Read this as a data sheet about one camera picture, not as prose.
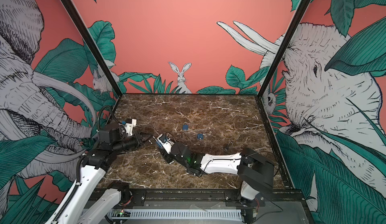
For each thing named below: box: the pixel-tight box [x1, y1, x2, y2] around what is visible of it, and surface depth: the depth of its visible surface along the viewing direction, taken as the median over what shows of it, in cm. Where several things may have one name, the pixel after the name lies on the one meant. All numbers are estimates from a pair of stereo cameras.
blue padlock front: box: [182, 121, 189, 132], surface depth 103 cm
